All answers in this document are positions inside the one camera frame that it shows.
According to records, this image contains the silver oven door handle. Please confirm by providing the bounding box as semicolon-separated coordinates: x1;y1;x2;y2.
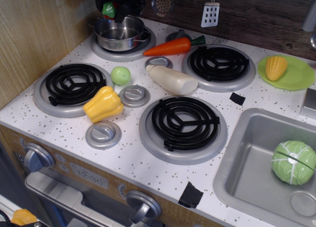
25;172;135;227

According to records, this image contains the light green plate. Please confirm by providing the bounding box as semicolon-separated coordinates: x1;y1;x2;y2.
257;55;316;90

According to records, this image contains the light green toy apple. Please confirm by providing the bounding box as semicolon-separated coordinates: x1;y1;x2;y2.
111;66;131;85

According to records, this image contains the black tape piece front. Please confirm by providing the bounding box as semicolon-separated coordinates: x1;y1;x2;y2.
178;182;203;209

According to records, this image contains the silver stove knob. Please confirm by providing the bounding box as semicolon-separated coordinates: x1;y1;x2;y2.
85;121;121;150
145;56;173;69
119;85;150;108
165;29;192;42

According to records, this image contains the steel pan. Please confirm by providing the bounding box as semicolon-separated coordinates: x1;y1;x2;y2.
88;16;152;52

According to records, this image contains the back right black burner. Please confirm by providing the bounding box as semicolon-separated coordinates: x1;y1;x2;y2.
181;44;256;93

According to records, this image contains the silver faucet base block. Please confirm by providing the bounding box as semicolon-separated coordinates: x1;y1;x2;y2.
299;88;316;120

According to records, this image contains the silver oven knob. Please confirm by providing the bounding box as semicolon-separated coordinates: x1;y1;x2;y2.
126;190;162;225
23;143;55;172

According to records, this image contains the hanging steel skimmer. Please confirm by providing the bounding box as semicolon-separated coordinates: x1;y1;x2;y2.
151;0;173;17

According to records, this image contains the orange toy carrot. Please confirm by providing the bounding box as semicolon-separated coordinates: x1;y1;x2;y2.
143;36;205;56

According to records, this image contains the back left burner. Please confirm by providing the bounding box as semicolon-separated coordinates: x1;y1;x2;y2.
90;27;156;63

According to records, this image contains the yellow object bottom left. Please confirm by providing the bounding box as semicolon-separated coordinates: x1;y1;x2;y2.
11;209;38;226

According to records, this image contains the silver stove top knob middle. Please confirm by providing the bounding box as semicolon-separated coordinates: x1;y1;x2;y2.
119;85;150;108

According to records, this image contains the front right black burner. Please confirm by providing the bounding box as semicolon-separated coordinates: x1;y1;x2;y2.
139;96;228;165

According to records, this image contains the silver sink basin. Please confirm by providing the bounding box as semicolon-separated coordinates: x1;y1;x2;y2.
213;109;316;227

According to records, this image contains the silver oven knob right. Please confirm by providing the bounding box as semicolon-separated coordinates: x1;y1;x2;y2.
126;190;162;225

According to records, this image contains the cream plastic bottle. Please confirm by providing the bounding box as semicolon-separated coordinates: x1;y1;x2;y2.
145;65;198;95

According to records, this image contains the silver stove top knob upper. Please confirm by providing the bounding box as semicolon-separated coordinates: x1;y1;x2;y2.
145;56;173;69

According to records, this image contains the oven clock display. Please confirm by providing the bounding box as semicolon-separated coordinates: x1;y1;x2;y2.
70;163;109;189

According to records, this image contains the red chili pepper toy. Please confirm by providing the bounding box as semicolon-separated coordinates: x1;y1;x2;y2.
102;1;117;20

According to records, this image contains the hanging slotted spatula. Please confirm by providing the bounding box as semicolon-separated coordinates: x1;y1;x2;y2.
200;0;220;28

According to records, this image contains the silver stove top knob front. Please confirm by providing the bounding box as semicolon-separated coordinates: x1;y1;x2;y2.
85;121;121;150

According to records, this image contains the green toy cabbage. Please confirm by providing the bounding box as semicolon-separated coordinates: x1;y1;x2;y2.
271;141;316;185

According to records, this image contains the yellow toy corn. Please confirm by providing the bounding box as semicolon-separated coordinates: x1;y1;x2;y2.
265;56;288;81

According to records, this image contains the silver stove top knob back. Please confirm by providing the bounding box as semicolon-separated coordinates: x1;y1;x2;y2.
165;29;192;42

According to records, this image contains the yellow bell pepper toy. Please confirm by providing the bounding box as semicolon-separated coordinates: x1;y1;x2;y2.
83;86;124;123

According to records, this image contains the silver oven knob left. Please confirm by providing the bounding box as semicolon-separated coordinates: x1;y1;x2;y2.
23;143;55;172

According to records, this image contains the silver faucet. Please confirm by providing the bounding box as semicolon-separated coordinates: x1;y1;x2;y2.
302;0;316;49

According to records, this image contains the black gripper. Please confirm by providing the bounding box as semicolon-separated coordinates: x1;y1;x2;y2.
95;0;146;23

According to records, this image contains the black tape piece small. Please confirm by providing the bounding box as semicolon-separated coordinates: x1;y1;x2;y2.
230;92;246;106

